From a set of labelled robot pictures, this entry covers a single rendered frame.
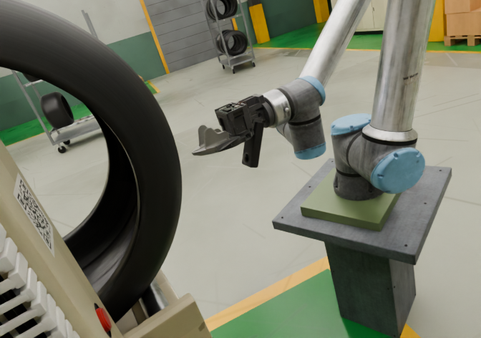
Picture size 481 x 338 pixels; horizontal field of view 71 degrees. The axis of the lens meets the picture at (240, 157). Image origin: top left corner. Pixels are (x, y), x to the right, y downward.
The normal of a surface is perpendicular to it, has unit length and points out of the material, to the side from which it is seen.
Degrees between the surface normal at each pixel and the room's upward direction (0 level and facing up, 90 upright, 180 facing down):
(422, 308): 0
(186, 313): 90
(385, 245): 0
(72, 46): 61
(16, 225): 90
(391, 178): 96
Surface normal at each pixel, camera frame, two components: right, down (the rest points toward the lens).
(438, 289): -0.27, -0.88
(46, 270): 0.77, 0.04
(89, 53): 0.72, -0.48
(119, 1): 0.34, 0.30
